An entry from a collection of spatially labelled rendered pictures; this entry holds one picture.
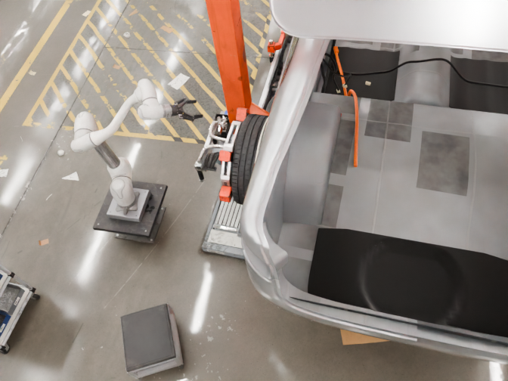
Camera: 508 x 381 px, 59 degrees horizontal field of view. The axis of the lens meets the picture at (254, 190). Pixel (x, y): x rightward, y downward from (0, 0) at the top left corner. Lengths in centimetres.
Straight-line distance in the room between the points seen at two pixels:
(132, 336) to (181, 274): 72
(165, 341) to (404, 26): 275
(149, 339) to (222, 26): 216
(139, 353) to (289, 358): 108
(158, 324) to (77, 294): 96
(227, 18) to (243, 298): 209
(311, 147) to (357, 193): 47
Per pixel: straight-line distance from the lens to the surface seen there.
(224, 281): 375
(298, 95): 231
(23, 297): 412
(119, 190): 365
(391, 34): 101
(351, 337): 359
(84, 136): 328
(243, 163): 294
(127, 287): 395
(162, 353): 332
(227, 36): 305
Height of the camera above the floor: 346
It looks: 57 degrees down
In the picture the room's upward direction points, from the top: 9 degrees counter-clockwise
